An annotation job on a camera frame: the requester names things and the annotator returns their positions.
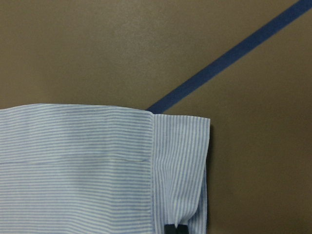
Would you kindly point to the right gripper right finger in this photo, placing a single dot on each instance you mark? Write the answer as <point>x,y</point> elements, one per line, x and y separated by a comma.
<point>182,229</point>

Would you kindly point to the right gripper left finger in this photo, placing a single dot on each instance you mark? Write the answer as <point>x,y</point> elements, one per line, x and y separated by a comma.
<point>169,229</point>

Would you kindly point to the light blue striped shirt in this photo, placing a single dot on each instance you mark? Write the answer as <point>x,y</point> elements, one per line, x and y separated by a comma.
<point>93,169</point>

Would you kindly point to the brown paper table cover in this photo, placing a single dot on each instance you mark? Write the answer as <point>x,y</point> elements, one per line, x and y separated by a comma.
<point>133,52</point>

